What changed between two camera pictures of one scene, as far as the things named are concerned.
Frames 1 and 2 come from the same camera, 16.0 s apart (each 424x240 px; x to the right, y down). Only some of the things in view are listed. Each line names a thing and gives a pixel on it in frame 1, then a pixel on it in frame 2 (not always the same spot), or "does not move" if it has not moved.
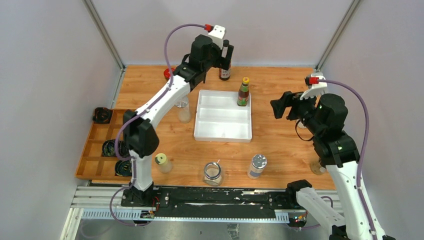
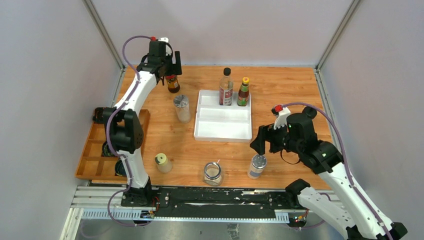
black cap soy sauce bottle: (224, 74) to (226, 88)
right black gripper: (285, 101) to (267, 133)
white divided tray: (218, 118) does not move
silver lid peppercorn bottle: (258, 162) does not move
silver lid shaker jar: (184, 113) does not move
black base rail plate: (208, 202) does not move
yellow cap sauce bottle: (243, 94) does not move
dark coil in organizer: (123, 168) does not move
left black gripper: (221, 62) to (174, 68)
